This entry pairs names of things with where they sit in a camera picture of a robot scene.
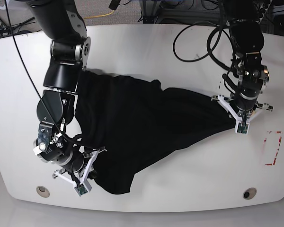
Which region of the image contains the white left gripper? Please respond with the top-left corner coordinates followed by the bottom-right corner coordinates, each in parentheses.
top-left (211, 95), bottom-right (273, 125)

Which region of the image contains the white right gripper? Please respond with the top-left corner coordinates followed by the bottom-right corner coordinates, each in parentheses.
top-left (53, 147), bottom-right (107, 187)

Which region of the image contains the black T-shirt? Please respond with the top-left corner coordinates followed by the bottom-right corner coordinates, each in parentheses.
top-left (75, 71), bottom-right (235, 195)

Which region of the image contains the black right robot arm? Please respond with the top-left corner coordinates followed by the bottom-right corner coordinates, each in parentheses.
top-left (27, 0), bottom-right (100, 193)

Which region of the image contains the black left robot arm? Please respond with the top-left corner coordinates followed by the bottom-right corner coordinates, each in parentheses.
top-left (221, 0), bottom-right (269, 130)

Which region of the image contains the red tape rectangle marking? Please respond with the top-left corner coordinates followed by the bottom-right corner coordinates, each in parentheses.
top-left (262, 131), bottom-right (282, 166)

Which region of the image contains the black tripod stand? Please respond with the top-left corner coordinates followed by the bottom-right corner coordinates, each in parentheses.
top-left (0, 9), bottom-right (42, 39)

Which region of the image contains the left table cable grommet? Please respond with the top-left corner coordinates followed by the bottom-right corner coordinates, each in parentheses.
top-left (36, 186), bottom-right (50, 198)

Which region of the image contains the table cable grommet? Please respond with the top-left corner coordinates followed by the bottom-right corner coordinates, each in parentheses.
top-left (243, 188), bottom-right (257, 200)
top-left (36, 186), bottom-right (50, 198)

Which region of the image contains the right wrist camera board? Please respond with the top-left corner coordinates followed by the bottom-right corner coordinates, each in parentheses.
top-left (74, 183), bottom-right (92, 196)

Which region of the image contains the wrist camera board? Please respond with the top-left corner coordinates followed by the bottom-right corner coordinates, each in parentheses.
top-left (74, 183), bottom-right (92, 196)
top-left (235, 121), bottom-right (249, 135)

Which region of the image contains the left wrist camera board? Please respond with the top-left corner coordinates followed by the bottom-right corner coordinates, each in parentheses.
top-left (235, 121), bottom-right (249, 135)

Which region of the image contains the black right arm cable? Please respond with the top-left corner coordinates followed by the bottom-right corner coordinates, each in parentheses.
top-left (3, 0), bottom-right (86, 147)

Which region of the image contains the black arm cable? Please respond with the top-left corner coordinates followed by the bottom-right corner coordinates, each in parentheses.
top-left (3, 0), bottom-right (86, 147)
top-left (172, 0), bottom-right (242, 71)

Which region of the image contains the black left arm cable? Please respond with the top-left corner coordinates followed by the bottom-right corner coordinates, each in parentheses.
top-left (172, 0), bottom-right (242, 71)

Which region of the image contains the right table cable grommet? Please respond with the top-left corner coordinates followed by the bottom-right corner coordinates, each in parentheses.
top-left (243, 188), bottom-right (257, 200)

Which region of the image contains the aluminium frame post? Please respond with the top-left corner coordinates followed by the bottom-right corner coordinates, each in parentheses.
top-left (139, 0), bottom-right (161, 24)

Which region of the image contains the yellow cable on floor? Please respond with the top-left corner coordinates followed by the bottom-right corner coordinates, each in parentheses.
top-left (82, 9), bottom-right (115, 21)

